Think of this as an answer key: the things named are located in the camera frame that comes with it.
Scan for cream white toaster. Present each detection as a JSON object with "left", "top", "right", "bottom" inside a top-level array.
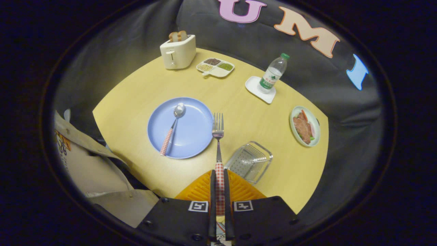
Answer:
[{"left": 160, "top": 34, "right": 197, "bottom": 70}]

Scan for white divided snack dish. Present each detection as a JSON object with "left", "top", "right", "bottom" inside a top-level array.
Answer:
[{"left": 196, "top": 57, "right": 235, "bottom": 78}]

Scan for spoon with red checkered handle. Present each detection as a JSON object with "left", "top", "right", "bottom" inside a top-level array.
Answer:
[{"left": 159, "top": 103, "right": 186, "bottom": 156}]

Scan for pale green oval plate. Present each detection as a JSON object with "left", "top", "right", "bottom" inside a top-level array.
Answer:
[{"left": 290, "top": 106, "right": 321, "bottom": 148}]

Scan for clear plastic water bottle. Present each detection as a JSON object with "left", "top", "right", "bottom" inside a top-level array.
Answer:
[{"left": 257, "top": 53, "right": 290, "bottom": 94}]

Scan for fork with red checkered handle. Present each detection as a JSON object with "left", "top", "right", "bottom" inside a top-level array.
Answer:
[{"left": 212, "top": 113, "right": 226, "bottom": 216}]

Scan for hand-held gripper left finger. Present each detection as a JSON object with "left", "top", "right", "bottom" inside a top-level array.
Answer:
[{"left": 137, "top": 169, "right": 217, "bottom": 246}]

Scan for white square coaster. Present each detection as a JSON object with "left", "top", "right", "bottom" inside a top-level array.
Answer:
[{"left": 245, "top": 76, "right": 276, "bottom": 104}]

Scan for blue round plate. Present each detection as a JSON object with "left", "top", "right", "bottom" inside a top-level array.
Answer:
[{"left": 147, "top": 97, "right": 214, "bottom": 160}]

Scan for sliced meat with vegetables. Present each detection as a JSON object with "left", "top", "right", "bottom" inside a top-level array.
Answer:
[{"left": 293, "top": 109, "right": 316, "bottom": 145}]

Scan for clear cutlery drainer basket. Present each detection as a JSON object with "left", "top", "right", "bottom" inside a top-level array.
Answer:
[{"left": 224, "top": 141, "right": 273, "bottom": 185}]

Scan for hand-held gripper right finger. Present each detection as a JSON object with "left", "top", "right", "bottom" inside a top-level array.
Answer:
[{"left": 224, "top": 169, "right": 299, "bottom": 246}]

